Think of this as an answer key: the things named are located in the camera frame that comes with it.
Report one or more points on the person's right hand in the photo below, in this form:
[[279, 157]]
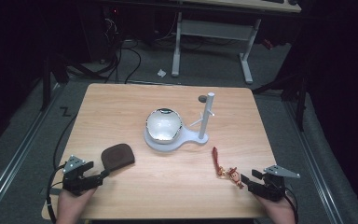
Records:
[[278, 210]]

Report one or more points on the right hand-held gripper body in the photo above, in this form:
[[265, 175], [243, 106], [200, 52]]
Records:
[[268, 186]]

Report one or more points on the white stand with post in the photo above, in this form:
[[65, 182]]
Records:
[[167, 146]]

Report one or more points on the crumpled white paper scrap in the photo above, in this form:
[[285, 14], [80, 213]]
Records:
[[161, 73]]

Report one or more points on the shiny silver bowl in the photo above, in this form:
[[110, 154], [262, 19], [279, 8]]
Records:
[[163, 126]]

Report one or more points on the brown soft pouch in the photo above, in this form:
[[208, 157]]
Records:
[[117, 157]]

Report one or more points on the white metal desk frame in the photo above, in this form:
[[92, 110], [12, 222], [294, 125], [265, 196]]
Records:
[[213, 31]]

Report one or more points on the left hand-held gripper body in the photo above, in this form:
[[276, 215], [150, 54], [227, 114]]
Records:
[[74, 182]]

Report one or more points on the person's left hand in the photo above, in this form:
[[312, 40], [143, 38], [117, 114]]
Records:
[[73, 207]]

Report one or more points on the black metal stand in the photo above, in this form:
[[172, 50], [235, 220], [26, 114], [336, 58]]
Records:
[[46, 84], [300, 102]]

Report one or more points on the metal floor rail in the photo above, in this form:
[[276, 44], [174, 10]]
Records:
[[313, 168], [15, 161]]

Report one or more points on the small dark round disc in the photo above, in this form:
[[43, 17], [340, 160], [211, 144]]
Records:
[[202, 99]]

